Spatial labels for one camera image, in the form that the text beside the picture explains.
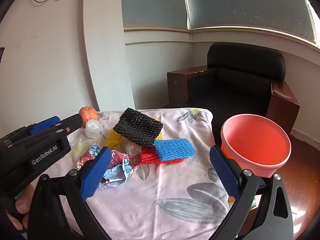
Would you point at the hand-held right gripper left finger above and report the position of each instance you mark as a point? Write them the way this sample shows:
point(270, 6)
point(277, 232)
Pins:
point(96, 173)

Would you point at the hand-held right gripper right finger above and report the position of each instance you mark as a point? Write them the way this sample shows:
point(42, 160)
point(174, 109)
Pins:
point(225, 173)

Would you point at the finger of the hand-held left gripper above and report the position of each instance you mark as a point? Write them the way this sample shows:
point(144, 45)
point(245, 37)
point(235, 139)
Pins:
point(45, 126)
point(71, 123)

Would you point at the floral patterned wrapper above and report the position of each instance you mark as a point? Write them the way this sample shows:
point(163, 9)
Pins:
point(120, 166)

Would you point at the pink plastic bucket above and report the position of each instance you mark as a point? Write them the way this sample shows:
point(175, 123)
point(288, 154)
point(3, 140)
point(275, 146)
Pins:
point(255, 142)

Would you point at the red foam net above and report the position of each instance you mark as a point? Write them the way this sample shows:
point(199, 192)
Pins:
point(150, 158)

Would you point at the black foam net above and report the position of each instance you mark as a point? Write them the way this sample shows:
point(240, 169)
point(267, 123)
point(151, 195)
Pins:
point(137, 127)

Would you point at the person's left hand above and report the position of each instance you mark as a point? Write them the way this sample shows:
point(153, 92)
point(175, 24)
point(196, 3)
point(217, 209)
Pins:
point(22, 206)

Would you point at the apple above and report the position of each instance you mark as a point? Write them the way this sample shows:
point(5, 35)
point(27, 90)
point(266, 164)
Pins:
point(88, 113)

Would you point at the crumpled clear plastic ball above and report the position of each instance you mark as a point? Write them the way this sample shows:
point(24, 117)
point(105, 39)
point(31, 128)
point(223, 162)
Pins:
point(93, 128)

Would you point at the colourful cardboard box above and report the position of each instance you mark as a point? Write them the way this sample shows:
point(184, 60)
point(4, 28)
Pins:
point(253, 202)

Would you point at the small clear plastic piece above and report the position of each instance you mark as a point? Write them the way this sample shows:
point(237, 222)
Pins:
point(132, 150)

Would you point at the blue foam net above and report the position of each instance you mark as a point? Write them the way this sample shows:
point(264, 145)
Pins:
point(175, 150)

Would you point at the pink floral bedsheet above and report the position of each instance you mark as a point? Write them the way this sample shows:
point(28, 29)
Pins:
point(162, 187)

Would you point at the black leather wooden armchair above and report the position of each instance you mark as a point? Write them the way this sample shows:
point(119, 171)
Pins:
point(237, 92)

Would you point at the black stand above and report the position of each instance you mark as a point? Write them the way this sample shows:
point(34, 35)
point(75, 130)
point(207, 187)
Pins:
point(1, 55)

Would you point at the frosted glass window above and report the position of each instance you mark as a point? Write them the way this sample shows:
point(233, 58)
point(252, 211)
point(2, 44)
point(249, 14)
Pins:
point(155, 2)

